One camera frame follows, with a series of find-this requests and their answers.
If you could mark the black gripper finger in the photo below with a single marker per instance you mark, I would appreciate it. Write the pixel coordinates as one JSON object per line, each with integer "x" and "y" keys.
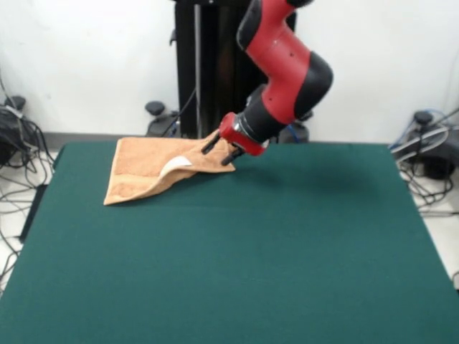
{"x": 211, "y": 143}
{"x": 231, "y": 157}

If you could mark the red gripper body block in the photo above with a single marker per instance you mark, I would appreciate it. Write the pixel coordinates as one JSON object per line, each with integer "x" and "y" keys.
{"x": 238, "y": 138}

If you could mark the tan terry towel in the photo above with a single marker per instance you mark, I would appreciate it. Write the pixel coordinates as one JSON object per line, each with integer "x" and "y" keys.
{"x": 150, "y": 168}

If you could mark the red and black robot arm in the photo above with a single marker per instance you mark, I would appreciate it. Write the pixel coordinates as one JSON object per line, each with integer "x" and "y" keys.
{"x": 287, "y": 64}

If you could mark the dark green table cloth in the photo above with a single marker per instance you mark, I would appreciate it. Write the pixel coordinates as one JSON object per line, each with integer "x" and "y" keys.
{"x": 251, "y": 268}

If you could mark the black floor base foot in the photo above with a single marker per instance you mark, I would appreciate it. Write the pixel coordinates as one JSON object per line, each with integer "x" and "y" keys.
{"x": 437, "y": 161}
{"x": 7, "y": 143}

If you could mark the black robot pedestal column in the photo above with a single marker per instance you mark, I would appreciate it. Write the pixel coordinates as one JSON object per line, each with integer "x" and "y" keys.
{"x": 208, "y": 71}

